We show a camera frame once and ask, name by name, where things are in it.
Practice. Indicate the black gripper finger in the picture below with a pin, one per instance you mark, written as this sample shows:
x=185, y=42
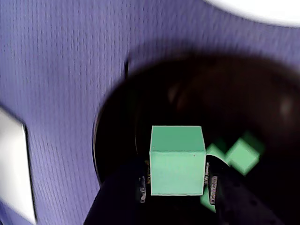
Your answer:
x=117, y=201
x=234, y=204

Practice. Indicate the white round plate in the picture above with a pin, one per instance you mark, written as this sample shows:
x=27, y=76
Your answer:
x=257, y=9

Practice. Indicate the black metal bucket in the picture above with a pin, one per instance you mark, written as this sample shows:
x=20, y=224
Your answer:
x=211, y=93

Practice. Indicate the blue woven tablecloth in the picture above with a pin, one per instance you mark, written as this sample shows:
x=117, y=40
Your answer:
x=58, y=58

